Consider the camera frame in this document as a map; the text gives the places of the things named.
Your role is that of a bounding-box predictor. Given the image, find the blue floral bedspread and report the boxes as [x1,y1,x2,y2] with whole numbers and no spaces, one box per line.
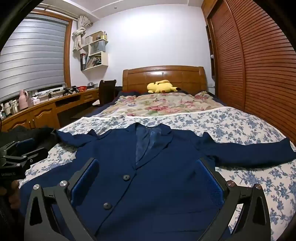
[18,107,296,241]

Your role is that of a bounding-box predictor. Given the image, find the tied beige curtain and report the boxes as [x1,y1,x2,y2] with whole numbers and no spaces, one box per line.
[72,15,93,52]

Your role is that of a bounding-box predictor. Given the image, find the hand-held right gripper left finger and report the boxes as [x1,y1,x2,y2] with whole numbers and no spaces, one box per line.
[24,158,100,241]

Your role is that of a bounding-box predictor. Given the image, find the row of books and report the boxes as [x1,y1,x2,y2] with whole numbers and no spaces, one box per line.
[86,56,102,69]

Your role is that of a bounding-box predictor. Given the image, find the pink vase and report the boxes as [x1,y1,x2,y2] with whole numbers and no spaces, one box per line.
[19,90,29,110]

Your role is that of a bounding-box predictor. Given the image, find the dark wooden chair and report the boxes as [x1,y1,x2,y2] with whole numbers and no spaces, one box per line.
[94,79,117,107]

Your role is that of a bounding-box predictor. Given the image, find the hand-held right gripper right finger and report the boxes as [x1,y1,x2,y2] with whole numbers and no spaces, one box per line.
[195,158,271,241]

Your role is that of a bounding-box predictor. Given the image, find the grey paper bag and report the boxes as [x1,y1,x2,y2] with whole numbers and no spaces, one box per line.
[90,42,106,54]

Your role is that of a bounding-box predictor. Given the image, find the pink floral blanket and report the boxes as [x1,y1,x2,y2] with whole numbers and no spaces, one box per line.
[96,91,226,118]

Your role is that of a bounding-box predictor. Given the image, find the wooden desk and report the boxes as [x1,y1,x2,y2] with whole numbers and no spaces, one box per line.
[0,88,100,132]

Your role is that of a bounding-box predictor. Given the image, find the navy blue blazer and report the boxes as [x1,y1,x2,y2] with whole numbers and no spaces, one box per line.
[18,123,296,241]

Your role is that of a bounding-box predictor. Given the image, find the white wall shelf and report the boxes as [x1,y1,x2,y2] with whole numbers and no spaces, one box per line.
[80,31,109,71]

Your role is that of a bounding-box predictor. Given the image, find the person's left hand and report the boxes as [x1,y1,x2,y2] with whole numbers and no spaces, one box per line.
[7,180,21,210]

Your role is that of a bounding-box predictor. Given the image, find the yellow plush toy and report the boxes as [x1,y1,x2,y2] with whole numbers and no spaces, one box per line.
[147,79,178,94]

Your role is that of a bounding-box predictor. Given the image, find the navy bed sheet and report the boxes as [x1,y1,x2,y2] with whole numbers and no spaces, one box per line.
[113,86,144,105]

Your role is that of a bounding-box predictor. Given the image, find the cluster of white bottles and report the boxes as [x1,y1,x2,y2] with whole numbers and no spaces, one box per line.
[0,100,19,116]

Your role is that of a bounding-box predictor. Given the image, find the wooden louvred wardrobe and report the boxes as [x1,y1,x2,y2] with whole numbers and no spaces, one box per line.
[201,0,296,146]

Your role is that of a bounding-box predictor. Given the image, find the wooden bed headboard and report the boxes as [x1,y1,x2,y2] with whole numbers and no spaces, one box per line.
[122,66,207,96]

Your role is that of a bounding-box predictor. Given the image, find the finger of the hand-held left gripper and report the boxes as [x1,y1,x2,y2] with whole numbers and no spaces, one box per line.
[2,149,49,164]
[0,138,35,155]

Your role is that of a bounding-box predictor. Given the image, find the grey window blind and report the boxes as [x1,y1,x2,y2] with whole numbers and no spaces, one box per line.
[0,17,70,100]

